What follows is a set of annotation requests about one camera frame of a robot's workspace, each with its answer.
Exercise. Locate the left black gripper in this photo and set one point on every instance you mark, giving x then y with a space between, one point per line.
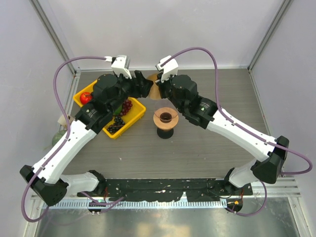
141 86

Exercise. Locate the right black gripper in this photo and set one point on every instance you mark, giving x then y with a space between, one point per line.
161 86

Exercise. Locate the brown paper coffee filter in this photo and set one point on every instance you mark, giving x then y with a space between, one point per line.
154 93

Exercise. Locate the yellow plastic tray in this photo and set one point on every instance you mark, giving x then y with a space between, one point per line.
132 116

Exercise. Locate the round wooden ring holder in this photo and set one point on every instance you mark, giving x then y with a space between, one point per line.
166 126

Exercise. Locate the dark red glass carafe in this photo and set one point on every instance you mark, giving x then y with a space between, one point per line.
165 134

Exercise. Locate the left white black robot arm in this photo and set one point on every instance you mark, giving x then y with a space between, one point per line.
108 94

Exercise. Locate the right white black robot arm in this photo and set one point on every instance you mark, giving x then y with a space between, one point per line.
269 153

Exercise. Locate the purple grape bunch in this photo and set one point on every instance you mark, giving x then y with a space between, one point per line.
126 107

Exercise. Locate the dark black grape bunch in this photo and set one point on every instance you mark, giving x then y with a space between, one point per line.
117 125

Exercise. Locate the red apple left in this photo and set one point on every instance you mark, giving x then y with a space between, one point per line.
85 98

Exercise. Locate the green melon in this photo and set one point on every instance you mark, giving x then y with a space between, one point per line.
58 135

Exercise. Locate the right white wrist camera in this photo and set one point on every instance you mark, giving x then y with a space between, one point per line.
168 67

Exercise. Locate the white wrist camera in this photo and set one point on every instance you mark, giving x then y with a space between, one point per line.
120 65
168 67

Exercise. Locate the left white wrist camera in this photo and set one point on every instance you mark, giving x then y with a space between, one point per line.
120 65

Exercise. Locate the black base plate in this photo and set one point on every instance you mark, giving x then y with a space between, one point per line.
168 190

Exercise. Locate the aluminium front rail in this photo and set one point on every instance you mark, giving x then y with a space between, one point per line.
284 187

